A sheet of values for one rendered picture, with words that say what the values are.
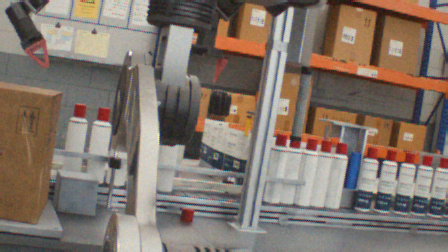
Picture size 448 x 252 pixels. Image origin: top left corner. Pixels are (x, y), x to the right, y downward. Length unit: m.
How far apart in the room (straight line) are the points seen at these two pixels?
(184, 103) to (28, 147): 0.34
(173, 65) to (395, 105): 6.01
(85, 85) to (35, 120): 4.96
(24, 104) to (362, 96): 5.85
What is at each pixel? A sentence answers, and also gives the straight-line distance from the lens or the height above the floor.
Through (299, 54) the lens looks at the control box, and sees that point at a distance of 1.80.
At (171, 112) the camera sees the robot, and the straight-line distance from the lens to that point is 1.28.
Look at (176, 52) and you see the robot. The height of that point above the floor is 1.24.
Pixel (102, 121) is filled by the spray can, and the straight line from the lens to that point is 1.82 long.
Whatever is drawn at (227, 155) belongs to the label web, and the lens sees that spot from 2.23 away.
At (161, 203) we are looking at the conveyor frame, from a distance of 1.85.
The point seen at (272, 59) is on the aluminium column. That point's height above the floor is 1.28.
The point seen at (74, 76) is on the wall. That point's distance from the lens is 6.33.
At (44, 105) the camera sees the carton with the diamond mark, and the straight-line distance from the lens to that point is 1.38.
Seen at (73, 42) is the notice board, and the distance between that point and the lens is 6.21.
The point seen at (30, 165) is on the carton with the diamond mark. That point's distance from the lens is 1.40.
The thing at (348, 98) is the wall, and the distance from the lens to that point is 6.96.
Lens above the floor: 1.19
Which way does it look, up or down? 3 degrees down
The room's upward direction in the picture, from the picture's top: 9 degrees clockwise
